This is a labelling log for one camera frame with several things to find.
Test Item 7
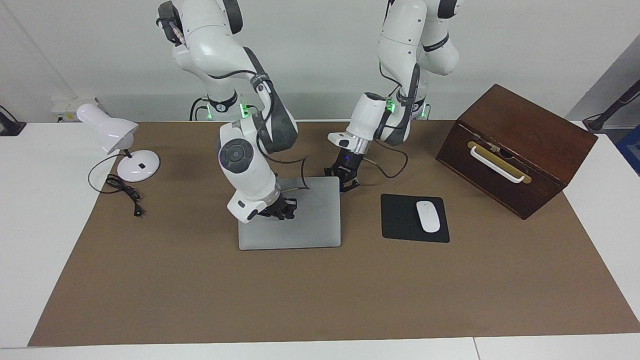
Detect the silver grey laptop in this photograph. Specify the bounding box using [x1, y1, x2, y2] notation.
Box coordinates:
[238, 176, 343, 251]

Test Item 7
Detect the black mouse pad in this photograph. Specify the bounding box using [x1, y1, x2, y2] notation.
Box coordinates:
[380, 193, 451, 244]

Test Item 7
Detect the white computer mouse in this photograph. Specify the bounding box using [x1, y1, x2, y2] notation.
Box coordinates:
[416, 200, 441, 234]

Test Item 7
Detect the brown table mat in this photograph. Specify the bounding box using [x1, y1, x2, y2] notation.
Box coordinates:
[27, 119, 640, 347]

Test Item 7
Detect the white desk lamp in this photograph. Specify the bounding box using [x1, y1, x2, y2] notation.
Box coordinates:
[76, 103, 162, 183]

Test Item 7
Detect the dark brown wooden box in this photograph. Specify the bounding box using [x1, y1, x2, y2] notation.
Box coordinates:
[435, 83, 599, 221]

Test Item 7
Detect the white power strip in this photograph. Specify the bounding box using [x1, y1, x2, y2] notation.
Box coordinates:
[52, 97, 101, 124]

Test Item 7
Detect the black tripod leg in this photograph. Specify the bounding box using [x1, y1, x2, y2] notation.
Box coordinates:
[582, 79, 640, 134]

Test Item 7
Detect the black clamp stand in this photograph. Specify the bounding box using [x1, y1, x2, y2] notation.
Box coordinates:
[0, 105, 27, 137]

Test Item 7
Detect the blue crate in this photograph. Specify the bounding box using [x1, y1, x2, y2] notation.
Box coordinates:
[615, 125, 640, 177]

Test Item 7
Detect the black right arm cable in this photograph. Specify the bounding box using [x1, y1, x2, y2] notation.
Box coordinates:
[205, 70, 312, 196]

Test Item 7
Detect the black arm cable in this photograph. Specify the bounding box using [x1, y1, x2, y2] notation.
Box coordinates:
[205, 70, 312, 196]
[362, 62, 410, 180]

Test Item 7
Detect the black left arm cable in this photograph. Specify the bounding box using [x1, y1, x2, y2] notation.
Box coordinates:
[362, 62, 410, 180]

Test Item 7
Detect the black right base cable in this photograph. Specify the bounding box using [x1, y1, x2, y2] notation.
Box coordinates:
[189, 96, 211, 122]

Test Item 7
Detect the white box handle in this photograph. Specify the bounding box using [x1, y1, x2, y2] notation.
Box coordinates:
[470, 146, 526, 184]

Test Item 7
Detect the brass handle plate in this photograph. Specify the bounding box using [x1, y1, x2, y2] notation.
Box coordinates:
[467, 141, 533, 185]

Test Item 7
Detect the black lamp power cable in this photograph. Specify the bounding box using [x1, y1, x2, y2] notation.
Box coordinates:
[88, 152, 146, 217]

